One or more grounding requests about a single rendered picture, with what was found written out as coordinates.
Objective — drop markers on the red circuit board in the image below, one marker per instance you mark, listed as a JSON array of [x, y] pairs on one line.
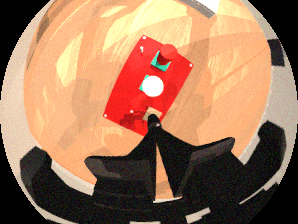
[[147, 85]]

